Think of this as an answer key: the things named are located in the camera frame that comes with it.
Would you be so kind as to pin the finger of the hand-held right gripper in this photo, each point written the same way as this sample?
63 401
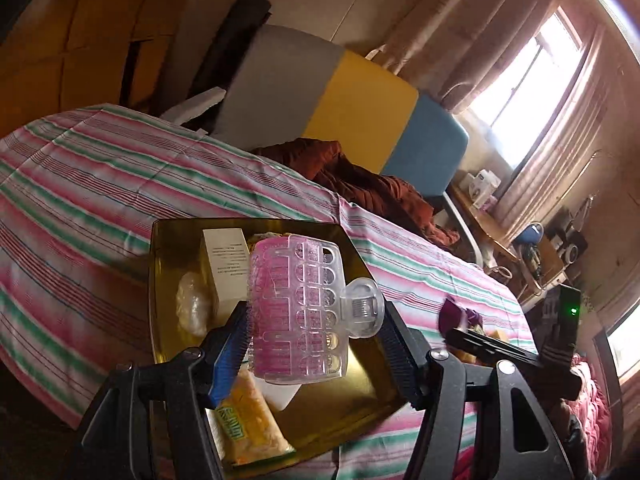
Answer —
490 347

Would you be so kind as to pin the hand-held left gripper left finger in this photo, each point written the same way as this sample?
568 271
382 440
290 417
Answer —
231 355

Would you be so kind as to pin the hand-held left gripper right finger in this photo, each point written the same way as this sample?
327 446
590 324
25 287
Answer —
400 360

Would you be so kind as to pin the purple packet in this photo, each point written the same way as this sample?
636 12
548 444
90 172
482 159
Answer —
452 317

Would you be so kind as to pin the gold metal tray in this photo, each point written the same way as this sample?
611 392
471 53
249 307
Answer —
350 385

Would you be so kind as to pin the white foam sponge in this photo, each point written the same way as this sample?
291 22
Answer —
280 395

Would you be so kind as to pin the clear plastic wrap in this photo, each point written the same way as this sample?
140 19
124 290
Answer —
192 302

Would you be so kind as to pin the peanut snack packet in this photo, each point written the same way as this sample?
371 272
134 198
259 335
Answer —
250 420

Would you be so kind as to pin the clear pink hair claw clip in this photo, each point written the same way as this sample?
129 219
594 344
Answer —
300 310

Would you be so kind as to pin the white cardboard box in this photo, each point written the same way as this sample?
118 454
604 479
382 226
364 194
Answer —
225 265

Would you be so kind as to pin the window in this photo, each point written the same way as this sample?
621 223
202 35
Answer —
627 340
530 85

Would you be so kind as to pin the red blanket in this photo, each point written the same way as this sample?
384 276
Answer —
595 410

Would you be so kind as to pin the wooden side desk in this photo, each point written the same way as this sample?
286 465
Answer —
495 240

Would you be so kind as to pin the blue bag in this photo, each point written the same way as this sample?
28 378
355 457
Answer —
529 234

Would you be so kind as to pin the white product box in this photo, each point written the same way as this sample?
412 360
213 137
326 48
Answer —
482 187

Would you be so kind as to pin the red-brown cloth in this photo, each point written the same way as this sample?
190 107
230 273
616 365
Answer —
380 190

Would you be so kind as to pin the patterned curtain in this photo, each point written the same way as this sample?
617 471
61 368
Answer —
555 160
450 35

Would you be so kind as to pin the striped tablecloth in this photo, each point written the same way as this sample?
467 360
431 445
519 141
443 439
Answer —
100 200

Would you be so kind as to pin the grey yellow blue chair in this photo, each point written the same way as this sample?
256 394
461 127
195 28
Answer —
360 100

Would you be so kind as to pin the black rolled mat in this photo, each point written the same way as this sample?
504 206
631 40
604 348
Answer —
235 35

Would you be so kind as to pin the wooden wardrobe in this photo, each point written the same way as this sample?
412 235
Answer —
75 35

